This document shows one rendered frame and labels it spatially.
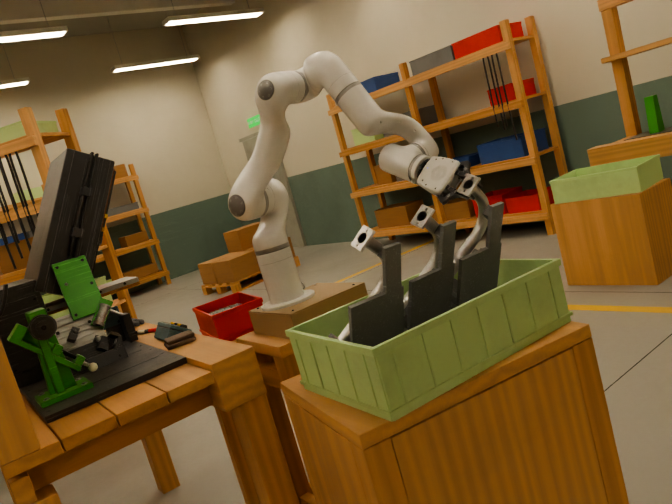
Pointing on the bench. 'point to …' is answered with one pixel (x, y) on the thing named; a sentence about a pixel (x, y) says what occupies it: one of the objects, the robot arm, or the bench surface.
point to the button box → (168, 330)
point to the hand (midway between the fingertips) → (470, 188)
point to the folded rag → (179, 339)
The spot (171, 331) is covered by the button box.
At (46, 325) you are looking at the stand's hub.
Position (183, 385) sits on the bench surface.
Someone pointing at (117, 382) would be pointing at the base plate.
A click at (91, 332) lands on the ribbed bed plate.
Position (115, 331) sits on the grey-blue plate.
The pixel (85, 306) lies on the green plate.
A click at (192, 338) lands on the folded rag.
